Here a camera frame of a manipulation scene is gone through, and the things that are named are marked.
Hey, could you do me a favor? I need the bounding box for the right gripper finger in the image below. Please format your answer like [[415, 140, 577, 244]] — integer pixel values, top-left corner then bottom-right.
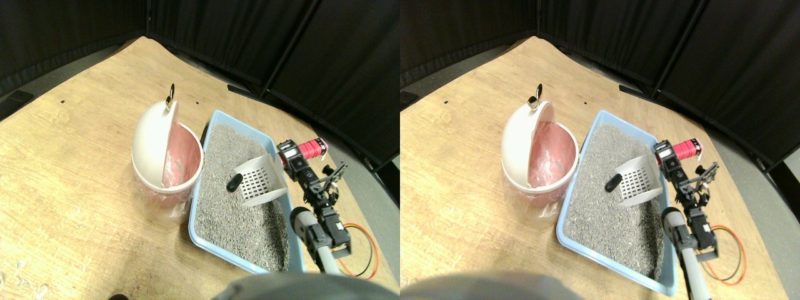
[[277, 141, 303, 168], [654, 141, 678, 168]]

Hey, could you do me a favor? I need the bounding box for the white scoop with red handle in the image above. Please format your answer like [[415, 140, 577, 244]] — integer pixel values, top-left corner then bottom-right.
[[605, 139, 704, 208], [234, 139, 329, 208]]

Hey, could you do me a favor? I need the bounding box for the black curtain stand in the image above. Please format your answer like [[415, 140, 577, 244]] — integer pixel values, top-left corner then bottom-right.
[[227, 0, 323, 101], [619, 0, 714, 100], [0, 91, 36, 119]]

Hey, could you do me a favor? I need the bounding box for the blue litter tray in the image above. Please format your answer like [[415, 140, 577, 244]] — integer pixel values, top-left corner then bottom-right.
[[556, 110, 679, 296], [187, 110, 307, 274]]

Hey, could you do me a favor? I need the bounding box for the white bin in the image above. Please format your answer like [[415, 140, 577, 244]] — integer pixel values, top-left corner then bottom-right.
[[131, 84, 205, 219], [501, 84, 579, 219]]

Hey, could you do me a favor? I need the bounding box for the orange wire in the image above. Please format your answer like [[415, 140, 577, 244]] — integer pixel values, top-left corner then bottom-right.
[[336, 222, 380, 279], [703, 225, 746, 286]]

